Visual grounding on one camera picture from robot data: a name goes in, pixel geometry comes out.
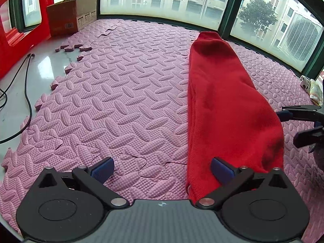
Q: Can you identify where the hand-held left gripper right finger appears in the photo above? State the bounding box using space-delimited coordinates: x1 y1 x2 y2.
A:
195 157 290 210

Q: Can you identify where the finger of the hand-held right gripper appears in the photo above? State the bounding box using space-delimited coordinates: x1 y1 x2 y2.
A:
294 125 324 148
277 105 324 122

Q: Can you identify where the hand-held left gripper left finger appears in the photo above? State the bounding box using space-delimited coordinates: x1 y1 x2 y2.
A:
37 157 130 209

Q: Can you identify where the red sweater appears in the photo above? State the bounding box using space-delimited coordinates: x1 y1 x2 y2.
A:
186 31 284 204

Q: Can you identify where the white spotted cloth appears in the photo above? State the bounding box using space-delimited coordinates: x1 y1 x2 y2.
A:
300 75 311 92

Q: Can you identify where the pink foam floor mat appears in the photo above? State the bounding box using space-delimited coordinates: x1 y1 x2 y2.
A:
0 18 324 243

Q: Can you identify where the white louvered air conditioner unit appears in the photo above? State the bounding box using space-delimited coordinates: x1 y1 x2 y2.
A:
277 10 324 62

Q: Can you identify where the green tree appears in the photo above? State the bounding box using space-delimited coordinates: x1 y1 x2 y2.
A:
237 0 277 38

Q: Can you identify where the loose pink foam mat piece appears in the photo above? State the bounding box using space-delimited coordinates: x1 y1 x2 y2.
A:
55 44 93 53

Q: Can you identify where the red plastic stool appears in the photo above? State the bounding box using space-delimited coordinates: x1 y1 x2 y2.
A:
0 0 53 80

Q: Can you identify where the brown cardboard box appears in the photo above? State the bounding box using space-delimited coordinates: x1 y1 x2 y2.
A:
46 0 98 37

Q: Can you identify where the dark green window frame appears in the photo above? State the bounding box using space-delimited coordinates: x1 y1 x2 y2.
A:
10 0 324 81

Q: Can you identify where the black cable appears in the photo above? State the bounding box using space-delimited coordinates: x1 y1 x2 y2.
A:
0 53 36 143

